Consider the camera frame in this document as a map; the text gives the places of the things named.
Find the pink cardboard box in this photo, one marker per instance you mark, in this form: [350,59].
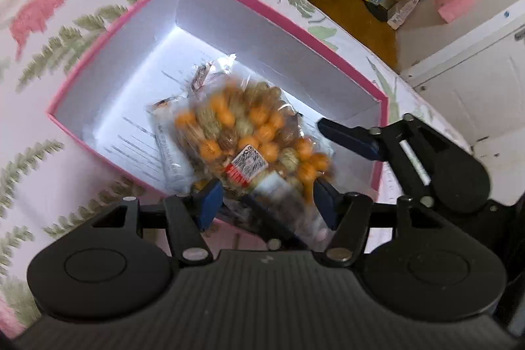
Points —
[287,46]

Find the white snack packet brown print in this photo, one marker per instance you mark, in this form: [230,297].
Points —
[209,73]

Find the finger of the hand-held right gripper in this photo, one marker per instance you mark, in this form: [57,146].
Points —
[270,223]
[348,136]

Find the white cabinet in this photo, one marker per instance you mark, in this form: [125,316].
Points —
[467,79]

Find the floral pink blanket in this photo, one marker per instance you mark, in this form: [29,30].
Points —
[41,177]

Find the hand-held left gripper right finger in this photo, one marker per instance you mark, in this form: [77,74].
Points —
[326,202]

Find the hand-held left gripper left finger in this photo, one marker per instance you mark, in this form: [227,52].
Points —
[210,202]

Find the silver white snack packet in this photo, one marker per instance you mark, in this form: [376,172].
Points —
[170,153]

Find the clear bag of orange nuts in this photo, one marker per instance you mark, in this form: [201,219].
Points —
[246,120]

